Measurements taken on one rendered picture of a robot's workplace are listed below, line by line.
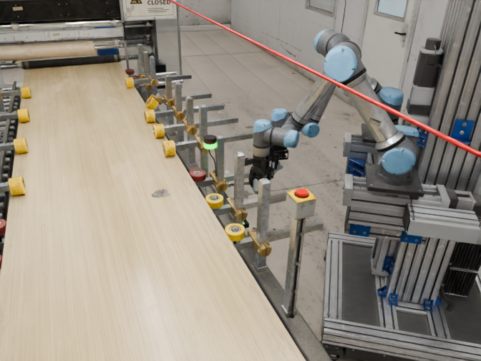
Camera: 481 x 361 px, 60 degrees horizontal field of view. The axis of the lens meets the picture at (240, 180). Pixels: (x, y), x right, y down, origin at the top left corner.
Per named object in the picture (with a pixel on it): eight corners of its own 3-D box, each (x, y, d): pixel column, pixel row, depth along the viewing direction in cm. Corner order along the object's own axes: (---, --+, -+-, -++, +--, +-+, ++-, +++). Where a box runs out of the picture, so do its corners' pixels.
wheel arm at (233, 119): (236, 120, 262) (236, 115, 261) (238, 122, 260) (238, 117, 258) (157, 131, 245) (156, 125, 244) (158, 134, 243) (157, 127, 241)
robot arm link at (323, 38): (380, 114, 224) (321, 49, 193) (363, 105, 236) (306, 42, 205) (396, 97, 222) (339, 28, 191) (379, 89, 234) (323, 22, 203)
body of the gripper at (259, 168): (261, 185, 185) (263, 160, 179) (248, 177, 190) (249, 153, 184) (273, 179, 189) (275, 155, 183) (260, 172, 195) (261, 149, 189)
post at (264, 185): (261, 272, 183) (267, 176, 159) (265, 277, 180) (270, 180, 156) (254, 274, 182) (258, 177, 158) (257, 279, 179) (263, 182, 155)
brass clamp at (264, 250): (258, 236, 182) (259, 227, 180) (272, 255, 171) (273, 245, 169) (245, 239, 180) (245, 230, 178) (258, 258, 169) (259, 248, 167)
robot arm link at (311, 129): (366, 44, 187) (319, 142, 204) (352, 39, 196) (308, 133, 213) (347, 34, 182) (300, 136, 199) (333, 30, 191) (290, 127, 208)
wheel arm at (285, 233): (318, 226, 189) (319, 218, 187) (323, 230, 186) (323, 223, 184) (228, 248, 174) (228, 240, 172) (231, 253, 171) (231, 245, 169)
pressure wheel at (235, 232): (229, 242, 178) (229, 220, 172) (246, 246, 176) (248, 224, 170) (222, 253, 171) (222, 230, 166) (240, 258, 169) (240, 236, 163)
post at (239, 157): (240, 239, 203) (241, 150, 179) (242, 243, 200) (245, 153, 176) (232, 241, 202) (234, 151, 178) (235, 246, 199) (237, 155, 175)
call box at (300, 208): (303, 206, 140) (305, 186, 136) (314, 218, 134) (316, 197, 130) (284, 210, 137) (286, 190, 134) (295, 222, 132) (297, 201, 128)
